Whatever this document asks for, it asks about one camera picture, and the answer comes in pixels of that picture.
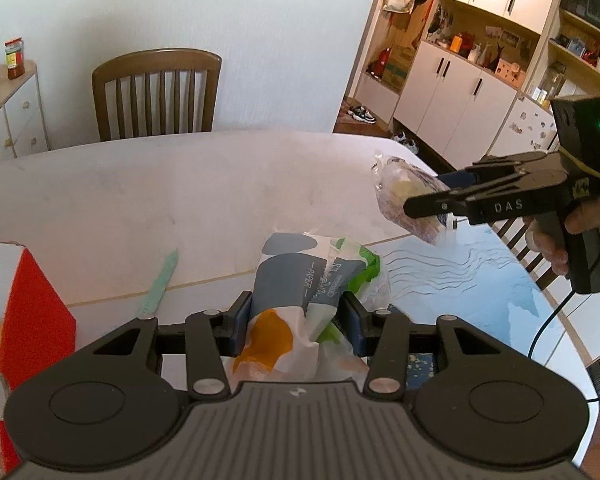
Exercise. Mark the wooden chair far side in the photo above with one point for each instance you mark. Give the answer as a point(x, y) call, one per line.
point(155, 92)

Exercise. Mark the white printed plastic bag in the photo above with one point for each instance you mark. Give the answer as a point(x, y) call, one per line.
point(291, 333)

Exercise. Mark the wooden chair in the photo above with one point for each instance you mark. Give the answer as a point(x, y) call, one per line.
point(155, 92)
point(512, 233)

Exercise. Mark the white drawer sideboard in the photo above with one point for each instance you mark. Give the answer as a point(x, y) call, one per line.
point(22, 123)

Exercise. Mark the wooden chair right side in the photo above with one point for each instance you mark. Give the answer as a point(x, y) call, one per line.
point(512, 233)

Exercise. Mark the red cardboard box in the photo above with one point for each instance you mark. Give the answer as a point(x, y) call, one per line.
point(38, 330)

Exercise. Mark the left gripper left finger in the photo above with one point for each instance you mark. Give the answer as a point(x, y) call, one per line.
point(211, 335)

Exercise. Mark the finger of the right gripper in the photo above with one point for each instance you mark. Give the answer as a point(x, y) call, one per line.
point(459, 179)
point(435, 204)

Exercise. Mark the person's right hand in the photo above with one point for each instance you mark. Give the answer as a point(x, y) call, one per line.
point(586, 217)

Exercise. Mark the grey wall cabinet unit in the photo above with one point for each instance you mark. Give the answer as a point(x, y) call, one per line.
point(460, 79)

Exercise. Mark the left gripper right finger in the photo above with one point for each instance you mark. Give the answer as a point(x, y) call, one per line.
point(382, 338)

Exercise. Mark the green plastic knife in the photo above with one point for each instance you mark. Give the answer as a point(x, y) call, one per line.
point(152, 300)

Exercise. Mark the red sauce jar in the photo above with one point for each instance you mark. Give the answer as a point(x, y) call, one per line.
point(14, 58)

